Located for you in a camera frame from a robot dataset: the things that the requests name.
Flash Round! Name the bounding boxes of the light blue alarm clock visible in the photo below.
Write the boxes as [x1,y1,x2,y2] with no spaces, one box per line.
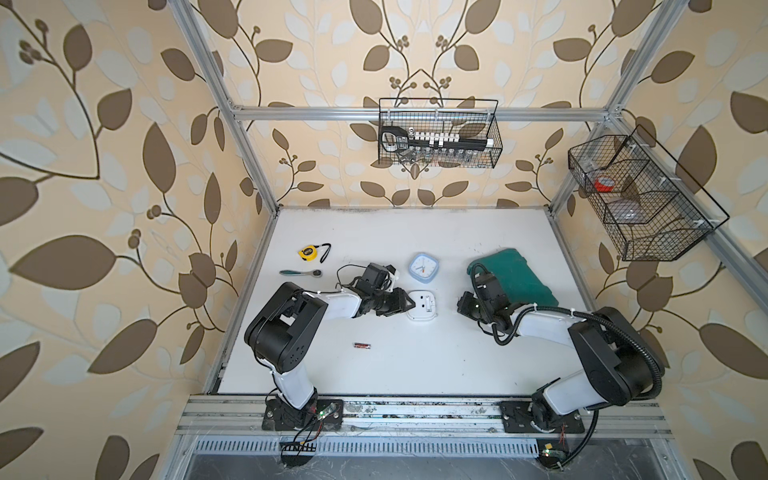
[408,252,439,284]

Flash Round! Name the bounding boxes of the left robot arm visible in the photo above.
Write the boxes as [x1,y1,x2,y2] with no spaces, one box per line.
[244,282,416,411]

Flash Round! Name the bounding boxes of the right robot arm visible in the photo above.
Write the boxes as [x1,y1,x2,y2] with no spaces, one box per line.
[457,286,665,431]

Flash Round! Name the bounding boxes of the green plastic case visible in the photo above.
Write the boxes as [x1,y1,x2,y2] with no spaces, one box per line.
[467,248,559,307]

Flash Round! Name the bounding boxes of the yellow tape measure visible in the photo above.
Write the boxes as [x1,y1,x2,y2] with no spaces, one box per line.
[298,242,332,263]

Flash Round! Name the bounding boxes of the clear plastic bag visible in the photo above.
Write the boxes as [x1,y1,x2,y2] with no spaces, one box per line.
[607,198,646,224]

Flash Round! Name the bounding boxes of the red tape roll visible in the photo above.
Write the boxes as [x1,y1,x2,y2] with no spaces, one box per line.
[593,175,616,193]

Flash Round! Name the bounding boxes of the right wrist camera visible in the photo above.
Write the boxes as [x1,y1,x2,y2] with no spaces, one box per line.
[471,264,504,298]

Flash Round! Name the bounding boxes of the teal handled ratchet tool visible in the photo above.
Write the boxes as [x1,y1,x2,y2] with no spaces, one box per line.
[279,269,323,278]

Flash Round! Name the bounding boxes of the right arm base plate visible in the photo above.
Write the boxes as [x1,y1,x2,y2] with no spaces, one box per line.
[498,400,586,434]

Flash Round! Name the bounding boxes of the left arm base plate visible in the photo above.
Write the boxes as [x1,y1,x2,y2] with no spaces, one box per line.
[261,397,345,432]

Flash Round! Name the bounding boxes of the socket bit rail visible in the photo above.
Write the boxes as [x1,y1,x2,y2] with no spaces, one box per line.
[413,132,495,151]

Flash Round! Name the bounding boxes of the black handled scissors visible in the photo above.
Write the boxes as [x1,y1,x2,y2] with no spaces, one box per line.
[379,126,418,154]

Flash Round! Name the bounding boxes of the back black wire basket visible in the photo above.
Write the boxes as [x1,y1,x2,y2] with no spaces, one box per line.
[377,96,503,169]

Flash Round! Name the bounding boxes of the black wire basket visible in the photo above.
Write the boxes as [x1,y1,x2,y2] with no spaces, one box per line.
[568,125,730,262]
[377,96,503,169]

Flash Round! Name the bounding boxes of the right black wire basket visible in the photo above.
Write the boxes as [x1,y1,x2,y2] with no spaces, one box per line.
[568,125,730,262]

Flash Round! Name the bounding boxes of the aluminium front rail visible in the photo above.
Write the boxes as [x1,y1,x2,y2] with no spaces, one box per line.
[177,395,673,439]

